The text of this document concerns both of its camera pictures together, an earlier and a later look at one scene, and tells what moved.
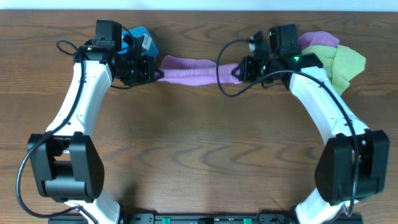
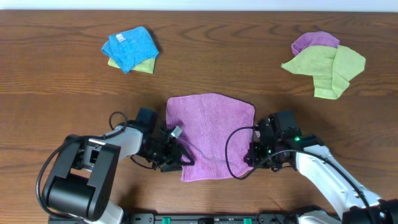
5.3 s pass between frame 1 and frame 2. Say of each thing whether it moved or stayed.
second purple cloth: stayed
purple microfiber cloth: moved
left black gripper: moved
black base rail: stayed
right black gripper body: moved
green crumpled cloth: stayed
